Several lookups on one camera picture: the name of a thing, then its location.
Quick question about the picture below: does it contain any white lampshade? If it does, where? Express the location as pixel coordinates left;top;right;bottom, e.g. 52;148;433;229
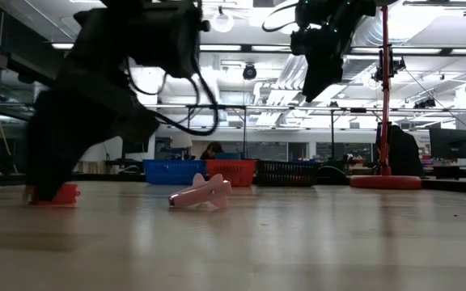
170;131;194;150

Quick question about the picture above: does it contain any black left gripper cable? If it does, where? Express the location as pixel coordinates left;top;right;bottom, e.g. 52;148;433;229
125;56;220;137

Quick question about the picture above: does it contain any black aluminium table frame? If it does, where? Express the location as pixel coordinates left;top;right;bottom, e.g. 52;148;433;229
0;171;466;196

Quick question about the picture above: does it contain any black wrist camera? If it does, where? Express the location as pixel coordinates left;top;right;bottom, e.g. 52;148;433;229
289;27;327;57
129;0;211;79

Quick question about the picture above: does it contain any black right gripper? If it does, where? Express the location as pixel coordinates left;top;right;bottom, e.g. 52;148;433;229
302;22;346;103

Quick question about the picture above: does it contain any person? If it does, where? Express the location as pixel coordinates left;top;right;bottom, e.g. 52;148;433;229
376;123;424;178
199;141;225;160

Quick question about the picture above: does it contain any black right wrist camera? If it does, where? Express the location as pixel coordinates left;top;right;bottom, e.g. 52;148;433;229
289;27;327;57

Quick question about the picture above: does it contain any white ring light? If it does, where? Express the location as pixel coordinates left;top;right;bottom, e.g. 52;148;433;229
210;10;235;34

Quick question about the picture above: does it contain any red stapler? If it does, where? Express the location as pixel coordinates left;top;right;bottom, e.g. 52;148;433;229
23;183;82;206

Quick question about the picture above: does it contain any black ceiling spotlight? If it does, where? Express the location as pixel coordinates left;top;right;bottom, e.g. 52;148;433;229
242;63;258;81

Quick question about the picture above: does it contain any black wall monitor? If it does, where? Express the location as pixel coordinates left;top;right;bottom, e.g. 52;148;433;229
121;139;151;155

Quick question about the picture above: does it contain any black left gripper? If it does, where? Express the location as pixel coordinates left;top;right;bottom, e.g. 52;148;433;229
25;60;161;201

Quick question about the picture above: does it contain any black desk monitor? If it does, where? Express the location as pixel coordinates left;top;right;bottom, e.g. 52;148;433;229
429;128;466;159

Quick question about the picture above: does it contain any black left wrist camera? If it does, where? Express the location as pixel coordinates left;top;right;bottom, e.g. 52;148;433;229
129;0;211;79

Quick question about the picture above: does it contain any red plastic basket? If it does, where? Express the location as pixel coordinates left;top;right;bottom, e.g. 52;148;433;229
205;158;258;188

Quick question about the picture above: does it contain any blue plastic basket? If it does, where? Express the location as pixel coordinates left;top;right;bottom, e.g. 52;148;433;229
142;158;209;186

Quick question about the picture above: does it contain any wooden crate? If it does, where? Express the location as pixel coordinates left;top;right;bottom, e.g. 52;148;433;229
88;160;107;175

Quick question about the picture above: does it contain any red desk lamp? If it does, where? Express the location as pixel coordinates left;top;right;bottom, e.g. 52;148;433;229
349;0;422;191

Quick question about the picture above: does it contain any black plastic basket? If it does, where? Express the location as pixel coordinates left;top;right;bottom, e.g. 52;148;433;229
256;159;324;188

